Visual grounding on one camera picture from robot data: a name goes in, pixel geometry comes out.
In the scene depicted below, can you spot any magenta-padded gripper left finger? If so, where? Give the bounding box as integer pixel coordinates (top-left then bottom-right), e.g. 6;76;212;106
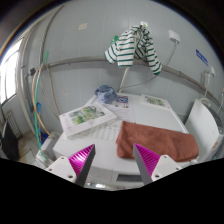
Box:
45;143;97;188

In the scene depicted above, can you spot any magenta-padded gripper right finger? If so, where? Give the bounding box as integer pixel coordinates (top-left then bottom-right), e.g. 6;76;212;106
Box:
132;143;183;187

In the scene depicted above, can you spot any brown towel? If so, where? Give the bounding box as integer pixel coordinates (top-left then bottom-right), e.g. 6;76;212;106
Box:
115;120;200;163

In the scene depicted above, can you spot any printed calendar sheet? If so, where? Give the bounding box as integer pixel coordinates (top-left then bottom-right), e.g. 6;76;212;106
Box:
75;119;124;142

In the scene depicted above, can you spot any white washing machine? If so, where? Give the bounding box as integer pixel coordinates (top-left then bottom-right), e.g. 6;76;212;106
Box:
184;98;224;162

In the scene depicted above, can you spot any small printed picture booklet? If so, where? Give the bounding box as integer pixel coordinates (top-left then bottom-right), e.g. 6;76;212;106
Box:
139;93;172;110

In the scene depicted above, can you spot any paper sheet with colour picture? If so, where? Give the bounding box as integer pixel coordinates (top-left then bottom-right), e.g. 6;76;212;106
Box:
99;94;136;123

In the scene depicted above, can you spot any blue crumpled cloth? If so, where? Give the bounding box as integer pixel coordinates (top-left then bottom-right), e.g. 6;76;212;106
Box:
94;84;119;105

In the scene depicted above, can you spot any white vertical pipe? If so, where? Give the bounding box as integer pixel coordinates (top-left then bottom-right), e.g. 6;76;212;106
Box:
117;65;130;93

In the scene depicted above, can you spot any window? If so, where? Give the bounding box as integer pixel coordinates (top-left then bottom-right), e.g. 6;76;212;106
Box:
0;39;22;105

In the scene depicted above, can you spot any green white striped shirt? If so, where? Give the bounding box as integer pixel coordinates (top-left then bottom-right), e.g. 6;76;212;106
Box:
104;24;163;76

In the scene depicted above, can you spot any green hose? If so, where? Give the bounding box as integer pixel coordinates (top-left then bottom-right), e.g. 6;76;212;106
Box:
32;50;50;152

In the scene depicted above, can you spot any yellow hose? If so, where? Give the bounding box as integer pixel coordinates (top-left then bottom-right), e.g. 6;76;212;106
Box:
30;64;54;138

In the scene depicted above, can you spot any white power cable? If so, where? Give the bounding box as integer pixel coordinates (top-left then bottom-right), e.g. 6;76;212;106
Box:
119;41;178;93

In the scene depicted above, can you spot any small white wall socket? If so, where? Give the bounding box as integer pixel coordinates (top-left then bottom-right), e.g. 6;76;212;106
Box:
207;65;217;77

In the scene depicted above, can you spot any grey horizontal wall pipe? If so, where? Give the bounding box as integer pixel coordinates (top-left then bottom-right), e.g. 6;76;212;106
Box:
42;55;224;103

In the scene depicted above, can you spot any blue wall sign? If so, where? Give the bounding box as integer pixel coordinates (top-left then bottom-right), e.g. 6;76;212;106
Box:
195;49;210;66

